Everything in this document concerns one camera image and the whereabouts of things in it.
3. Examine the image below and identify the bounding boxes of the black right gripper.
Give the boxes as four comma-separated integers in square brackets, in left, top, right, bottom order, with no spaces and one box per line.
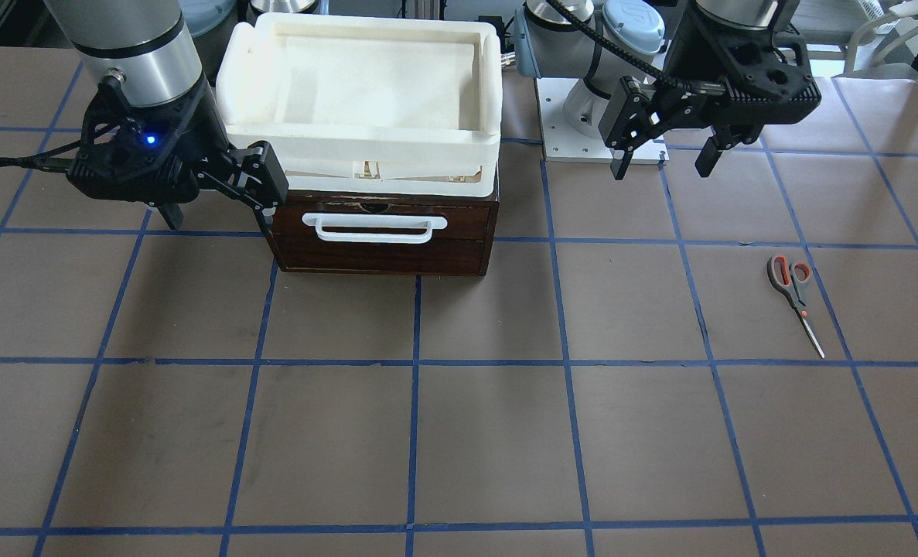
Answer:
[67,74,289,235]

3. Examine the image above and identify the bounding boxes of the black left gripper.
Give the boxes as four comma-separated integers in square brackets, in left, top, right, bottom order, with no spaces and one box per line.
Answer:
[598,12,822,180]

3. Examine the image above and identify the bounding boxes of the grey orange scissors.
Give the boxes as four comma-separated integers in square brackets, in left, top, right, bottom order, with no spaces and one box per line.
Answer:
[766,255,826,359]

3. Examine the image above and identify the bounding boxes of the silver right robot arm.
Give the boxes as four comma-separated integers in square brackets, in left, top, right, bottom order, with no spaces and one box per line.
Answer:
[47,1,288,234]

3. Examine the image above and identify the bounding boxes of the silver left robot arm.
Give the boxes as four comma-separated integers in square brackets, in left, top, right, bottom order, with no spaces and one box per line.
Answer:
[513,1,822,179]

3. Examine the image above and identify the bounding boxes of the dark wooden drawer cabinet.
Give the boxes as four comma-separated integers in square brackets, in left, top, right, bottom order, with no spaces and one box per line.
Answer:
[264,190,500,278]

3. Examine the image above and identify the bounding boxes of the white foam tray box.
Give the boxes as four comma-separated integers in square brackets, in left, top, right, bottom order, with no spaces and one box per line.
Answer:
[216,13,503,197]

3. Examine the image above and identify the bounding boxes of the grey chair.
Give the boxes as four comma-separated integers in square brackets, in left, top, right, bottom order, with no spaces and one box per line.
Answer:
[792,1,918,85]

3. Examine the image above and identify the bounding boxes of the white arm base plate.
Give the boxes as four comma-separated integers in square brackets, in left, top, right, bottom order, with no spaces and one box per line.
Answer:
[536,78,614,162]

